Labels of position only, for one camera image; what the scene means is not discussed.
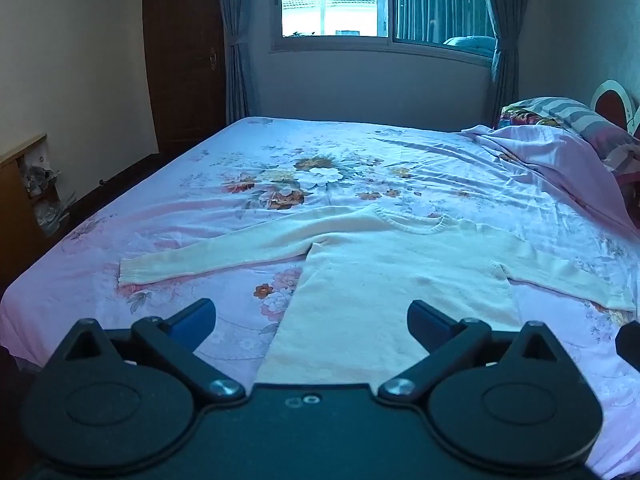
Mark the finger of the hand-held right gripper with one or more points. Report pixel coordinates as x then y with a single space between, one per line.
630 342

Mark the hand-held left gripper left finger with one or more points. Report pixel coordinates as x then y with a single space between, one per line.
194 321

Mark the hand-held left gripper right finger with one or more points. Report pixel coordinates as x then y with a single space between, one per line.
425 324

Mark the cream knit sweater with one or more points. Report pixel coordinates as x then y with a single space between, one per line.
390 285

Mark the bed with floral sheet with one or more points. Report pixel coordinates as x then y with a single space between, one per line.
350 160

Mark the patterned cloth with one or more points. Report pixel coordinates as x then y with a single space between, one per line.
42 200

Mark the pink blanket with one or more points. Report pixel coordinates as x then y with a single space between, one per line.
550 155

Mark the light wooden cabinet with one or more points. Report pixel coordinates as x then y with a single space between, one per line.
15 200

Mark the striped floral pillow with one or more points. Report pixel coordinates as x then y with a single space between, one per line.
575 115

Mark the white and red headboard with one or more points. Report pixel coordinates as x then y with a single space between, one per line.
612 105

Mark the dark wooden door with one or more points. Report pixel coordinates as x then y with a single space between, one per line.
185 60

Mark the grey curtain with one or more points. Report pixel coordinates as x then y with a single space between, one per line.
237 60
505 10

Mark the teal cloth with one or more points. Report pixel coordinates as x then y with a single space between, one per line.
470 44

